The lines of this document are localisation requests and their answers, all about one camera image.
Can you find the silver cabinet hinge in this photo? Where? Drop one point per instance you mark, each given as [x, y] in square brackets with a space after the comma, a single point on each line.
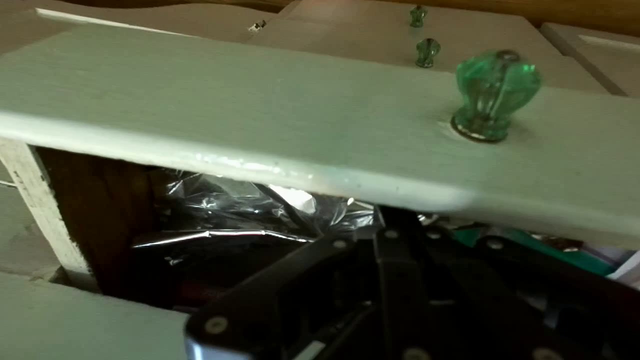
[256, 25]

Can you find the green glass knob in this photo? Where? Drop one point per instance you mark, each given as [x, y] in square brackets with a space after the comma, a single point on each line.
[427, 52]
[419, 14]
[497, 87]

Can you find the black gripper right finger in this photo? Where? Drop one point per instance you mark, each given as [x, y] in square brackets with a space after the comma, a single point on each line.
[467, 301]

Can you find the crumpled shiny plastic bag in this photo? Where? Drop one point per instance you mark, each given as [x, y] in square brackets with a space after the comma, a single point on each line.
[232, 206]

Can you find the white base cabinet door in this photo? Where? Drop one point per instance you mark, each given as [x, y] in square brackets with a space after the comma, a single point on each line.
[221, 17]
[601, 61]

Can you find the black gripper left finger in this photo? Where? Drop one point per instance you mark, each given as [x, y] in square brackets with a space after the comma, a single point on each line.
[292, 301]

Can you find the white base cabinet frame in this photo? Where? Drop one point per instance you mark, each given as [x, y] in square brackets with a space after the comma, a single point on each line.
[66, 321]

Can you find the green box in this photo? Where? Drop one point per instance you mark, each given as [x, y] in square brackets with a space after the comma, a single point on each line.
[532, 249]

